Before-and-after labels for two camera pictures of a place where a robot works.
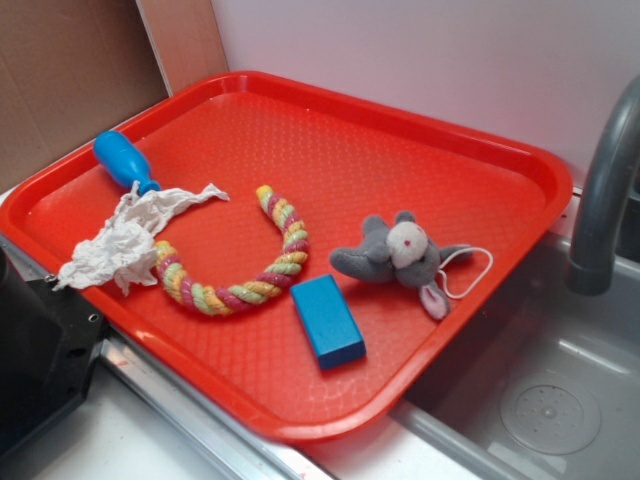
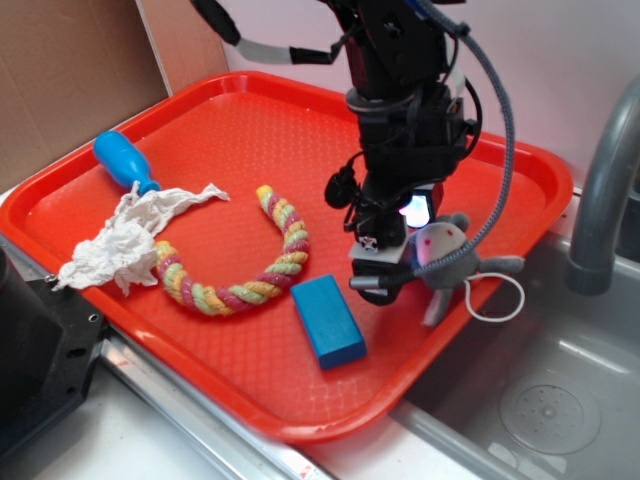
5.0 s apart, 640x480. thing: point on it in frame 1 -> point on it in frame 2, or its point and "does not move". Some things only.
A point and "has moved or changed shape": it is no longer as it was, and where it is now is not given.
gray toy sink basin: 547,387 does not move
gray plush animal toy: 402,252 has moved or changed shape
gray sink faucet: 591,267 does not move
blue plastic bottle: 124,161 does not move
